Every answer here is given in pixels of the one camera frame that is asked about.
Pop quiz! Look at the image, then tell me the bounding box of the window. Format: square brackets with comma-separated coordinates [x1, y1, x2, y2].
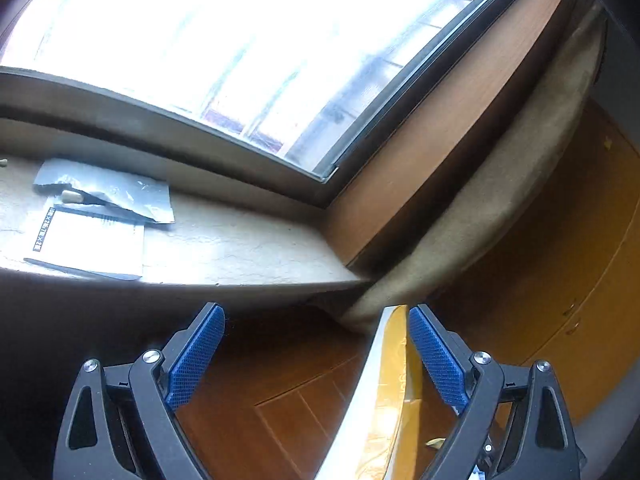
[0, 0, 541, 183]

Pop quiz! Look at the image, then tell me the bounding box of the beige curtain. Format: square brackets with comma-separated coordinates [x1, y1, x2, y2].
[342, 0, 608, 333]

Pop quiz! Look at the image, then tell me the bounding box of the yellow cardboard box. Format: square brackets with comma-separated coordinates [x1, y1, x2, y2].
[315, 304, 451, 480]

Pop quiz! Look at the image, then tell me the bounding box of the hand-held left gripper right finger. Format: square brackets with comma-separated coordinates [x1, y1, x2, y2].
[407, 303, 586, 480]

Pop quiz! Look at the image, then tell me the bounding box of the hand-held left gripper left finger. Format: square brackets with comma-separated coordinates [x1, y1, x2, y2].
[52, 301, 227, 480]

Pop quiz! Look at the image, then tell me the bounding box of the brown wooden window panel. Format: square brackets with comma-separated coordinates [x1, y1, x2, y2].
[325, 0, 573, 266]

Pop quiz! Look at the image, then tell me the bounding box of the white booklet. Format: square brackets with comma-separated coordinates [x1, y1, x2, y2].
[24, 204, 146, 281]

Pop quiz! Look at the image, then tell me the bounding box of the yellow wardrobe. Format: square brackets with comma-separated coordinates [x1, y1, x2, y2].
[435, 100, 640, 426]

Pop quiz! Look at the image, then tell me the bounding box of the stone window sill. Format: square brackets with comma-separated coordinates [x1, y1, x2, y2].
[0, 150, 373, 301]

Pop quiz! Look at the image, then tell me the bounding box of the silver foil packet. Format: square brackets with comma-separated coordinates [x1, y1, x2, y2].
[32, 158, 176, 224]

